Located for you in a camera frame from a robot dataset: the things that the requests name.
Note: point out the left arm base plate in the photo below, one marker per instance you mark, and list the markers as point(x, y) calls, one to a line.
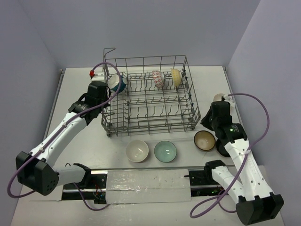
point(94, 190)

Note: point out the aluminium mounting rail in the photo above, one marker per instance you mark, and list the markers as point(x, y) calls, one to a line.
point(145, 170)

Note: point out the black ceramic bowl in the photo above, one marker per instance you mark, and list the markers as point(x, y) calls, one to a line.
point(220, 149)

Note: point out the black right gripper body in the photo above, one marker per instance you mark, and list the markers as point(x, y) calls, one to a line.
point(214, 121)

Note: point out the yellow dotted bowl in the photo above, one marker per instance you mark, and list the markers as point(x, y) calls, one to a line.
point(176, 76)

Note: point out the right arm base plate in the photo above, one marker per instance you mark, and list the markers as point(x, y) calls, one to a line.
point(201, 185)

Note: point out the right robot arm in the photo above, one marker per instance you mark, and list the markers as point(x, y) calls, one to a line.
point(254, 199)

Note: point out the white bowl orange rim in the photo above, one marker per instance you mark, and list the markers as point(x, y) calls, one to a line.
point(218, 97)

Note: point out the blue inside red patterned bowl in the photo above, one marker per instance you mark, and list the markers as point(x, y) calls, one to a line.
point(159, 78)

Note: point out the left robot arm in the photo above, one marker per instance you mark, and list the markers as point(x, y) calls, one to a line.
point(35, 168)

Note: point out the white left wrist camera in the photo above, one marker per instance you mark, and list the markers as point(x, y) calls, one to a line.
point(97, 76)

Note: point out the dark teal white bowl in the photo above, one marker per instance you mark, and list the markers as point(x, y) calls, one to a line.
point(113, 83)

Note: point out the light green ceramic bowl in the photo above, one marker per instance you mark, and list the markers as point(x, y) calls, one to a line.
point(165, 151)

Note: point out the white ceramic bowl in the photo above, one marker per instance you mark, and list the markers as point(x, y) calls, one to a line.
point(137, 151)

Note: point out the brown rimmed cream bowl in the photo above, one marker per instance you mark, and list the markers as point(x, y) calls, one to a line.
point(204, 140)

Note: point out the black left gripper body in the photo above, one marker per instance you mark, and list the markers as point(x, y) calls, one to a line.
point(101, 85)

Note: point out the grey wire dish rack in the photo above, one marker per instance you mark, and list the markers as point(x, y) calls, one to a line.
point(143, 108)

